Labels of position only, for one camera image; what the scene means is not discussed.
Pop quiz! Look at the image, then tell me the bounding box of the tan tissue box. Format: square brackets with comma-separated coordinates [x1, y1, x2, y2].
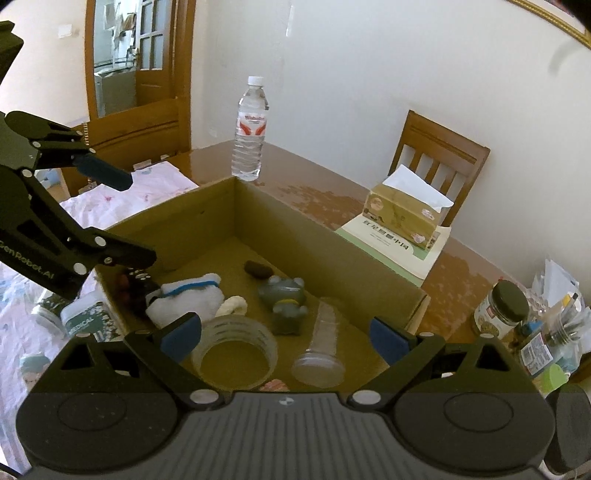
[362, 165, 454, 250]

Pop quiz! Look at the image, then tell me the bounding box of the green white medical bottle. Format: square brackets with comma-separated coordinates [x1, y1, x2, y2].
[60, 291, 122, 342]

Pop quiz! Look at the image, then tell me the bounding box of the wooden chair near door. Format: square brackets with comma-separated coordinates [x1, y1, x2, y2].
[74, 96, 190, 172]

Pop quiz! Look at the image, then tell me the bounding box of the wooden chair by wall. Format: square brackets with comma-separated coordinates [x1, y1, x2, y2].
[389, 110, 491, 227]

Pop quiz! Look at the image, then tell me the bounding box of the brown cardboard box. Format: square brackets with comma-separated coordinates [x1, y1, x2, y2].
[108, 178, 430, 393]

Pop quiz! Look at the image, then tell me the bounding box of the clear jar with screws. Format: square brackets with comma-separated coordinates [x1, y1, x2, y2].
[31, 289, 71, 338]

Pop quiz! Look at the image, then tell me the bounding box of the brown wooden door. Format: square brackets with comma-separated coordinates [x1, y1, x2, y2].
[84, 0, 198, 121]

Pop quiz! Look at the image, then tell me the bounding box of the grey toy figurine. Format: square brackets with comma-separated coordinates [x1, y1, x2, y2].
[257, 275, 308, 336]

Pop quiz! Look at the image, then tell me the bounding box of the clear plastic cup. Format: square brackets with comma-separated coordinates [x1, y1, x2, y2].
[291, 301, 346, 389]

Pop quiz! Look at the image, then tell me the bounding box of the black lid glass jar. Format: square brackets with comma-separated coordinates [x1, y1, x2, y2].
[473, 279, 530, 339]

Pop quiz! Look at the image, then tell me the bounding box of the pink white tablecloth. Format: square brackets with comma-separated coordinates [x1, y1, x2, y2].
[1, 162, 195, 470]

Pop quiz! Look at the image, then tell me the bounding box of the clear plastic water bottle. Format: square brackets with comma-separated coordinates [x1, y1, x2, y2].
[231, 76, 269, 182]

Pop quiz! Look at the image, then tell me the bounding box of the white green booklet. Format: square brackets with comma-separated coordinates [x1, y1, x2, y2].
[335, 215, 451, 287]

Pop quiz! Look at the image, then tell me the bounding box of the dark brown small object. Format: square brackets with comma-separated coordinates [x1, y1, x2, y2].
[243, 260, 274, 281]

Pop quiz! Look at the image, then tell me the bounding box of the white blue rolled sock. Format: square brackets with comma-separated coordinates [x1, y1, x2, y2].
[145, 273, 224, 329]

